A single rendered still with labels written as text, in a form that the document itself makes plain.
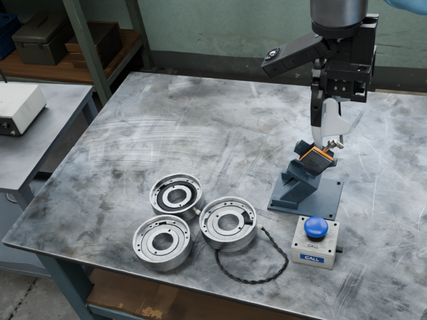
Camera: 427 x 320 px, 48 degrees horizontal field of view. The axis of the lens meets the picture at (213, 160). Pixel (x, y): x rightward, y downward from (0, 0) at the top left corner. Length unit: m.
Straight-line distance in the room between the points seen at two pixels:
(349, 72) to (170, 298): 0.68
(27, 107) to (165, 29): 1.38
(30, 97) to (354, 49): 1.05
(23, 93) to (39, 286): 0.81
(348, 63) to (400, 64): 1.81
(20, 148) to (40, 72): 1.27
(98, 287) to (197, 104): 0.50
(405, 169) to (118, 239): 0.58
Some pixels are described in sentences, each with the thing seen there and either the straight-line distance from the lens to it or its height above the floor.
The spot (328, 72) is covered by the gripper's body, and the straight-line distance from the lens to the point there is 0.71.
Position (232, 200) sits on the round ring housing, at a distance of 0.92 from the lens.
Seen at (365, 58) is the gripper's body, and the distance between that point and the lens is 0.71.
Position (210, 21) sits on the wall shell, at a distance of 2.60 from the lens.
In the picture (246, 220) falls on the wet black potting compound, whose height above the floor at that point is 0.83.
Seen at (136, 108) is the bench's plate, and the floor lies 0.80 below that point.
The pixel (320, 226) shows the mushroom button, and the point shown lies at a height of 0.87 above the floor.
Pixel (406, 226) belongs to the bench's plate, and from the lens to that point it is 0.93.
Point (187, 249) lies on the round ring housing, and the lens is 0.86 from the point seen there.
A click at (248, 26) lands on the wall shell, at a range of 2.54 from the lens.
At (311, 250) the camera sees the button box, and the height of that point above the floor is 0.84.
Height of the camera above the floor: 1.52
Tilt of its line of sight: 44 degrees down
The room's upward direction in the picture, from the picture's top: 11 degrees counter-clockwise
